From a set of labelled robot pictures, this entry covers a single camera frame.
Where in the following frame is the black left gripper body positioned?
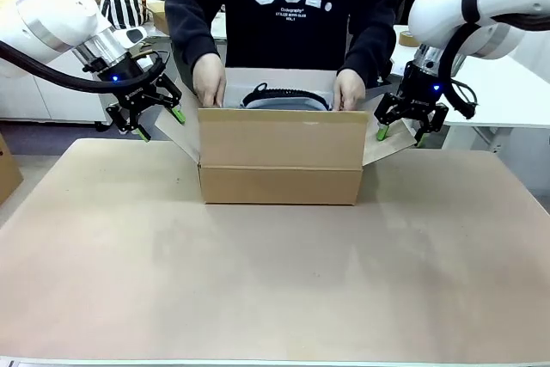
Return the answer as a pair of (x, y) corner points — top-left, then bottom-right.
(83, 53), (162, 113)

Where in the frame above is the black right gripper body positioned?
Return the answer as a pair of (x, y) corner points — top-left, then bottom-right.
(397, 61), (450, 118)

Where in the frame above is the grey black zippered pouch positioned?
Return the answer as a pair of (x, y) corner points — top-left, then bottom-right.
(238, 82), (334, 113)

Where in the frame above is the brown cardboard shipping box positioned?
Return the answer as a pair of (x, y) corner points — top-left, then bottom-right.
(154, 68), (419, 205)

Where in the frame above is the person's left forearm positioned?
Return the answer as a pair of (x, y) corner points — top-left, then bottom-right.
(337, 18), (399, 78)

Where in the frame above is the person's right forearm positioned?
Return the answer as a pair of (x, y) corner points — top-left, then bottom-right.
(171, 14), (223, 71)

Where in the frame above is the small open cardboard box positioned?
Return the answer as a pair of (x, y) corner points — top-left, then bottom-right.
(146, 0), (171, 36)

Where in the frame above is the person's right hand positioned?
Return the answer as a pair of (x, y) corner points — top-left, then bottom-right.
(192, 55), (228, 108)

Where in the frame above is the person's left hand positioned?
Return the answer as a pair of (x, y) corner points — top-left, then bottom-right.
(333, 68), (367, 113)

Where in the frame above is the white side table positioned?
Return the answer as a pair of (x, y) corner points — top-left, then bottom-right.
(373, 25), (550, 156)

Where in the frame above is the white cabinet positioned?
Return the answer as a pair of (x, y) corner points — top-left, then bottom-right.
(0, 70), (108, 124)

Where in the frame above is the navy CGP sweatshirt torso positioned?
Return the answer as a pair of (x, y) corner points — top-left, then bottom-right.
(165, 0), (400, 71)

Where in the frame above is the cardboard carton with red print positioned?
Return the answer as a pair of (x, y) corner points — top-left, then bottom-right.
(0, 132), (25, 205)

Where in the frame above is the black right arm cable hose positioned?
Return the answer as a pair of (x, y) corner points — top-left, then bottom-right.
(437, 9), (550, 121)

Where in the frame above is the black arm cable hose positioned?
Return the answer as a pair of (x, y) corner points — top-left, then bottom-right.
(0, 40), (125, 94)
(437, 9), (550, 121)

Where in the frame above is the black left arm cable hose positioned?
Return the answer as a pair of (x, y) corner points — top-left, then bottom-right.
(0, 40), (125, 94)

